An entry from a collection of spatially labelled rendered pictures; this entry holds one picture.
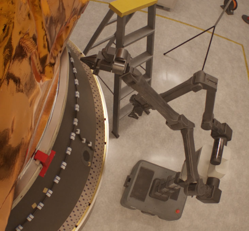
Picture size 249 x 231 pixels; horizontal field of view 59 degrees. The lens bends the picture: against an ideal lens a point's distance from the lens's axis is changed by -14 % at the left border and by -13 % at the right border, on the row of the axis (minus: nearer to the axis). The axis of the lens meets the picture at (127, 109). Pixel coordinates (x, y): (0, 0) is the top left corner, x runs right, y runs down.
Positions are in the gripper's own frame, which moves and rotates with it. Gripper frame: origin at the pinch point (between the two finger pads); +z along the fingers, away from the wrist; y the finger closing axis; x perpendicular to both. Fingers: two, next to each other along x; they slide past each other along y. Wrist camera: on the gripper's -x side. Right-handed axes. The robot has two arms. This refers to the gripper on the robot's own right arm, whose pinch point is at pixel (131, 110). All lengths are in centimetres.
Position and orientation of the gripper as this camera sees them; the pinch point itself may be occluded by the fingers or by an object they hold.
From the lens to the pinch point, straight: 175.7
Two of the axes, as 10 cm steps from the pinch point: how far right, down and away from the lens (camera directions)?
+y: -3.3, 8.0, -5.0
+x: 7.0, 5.6, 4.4
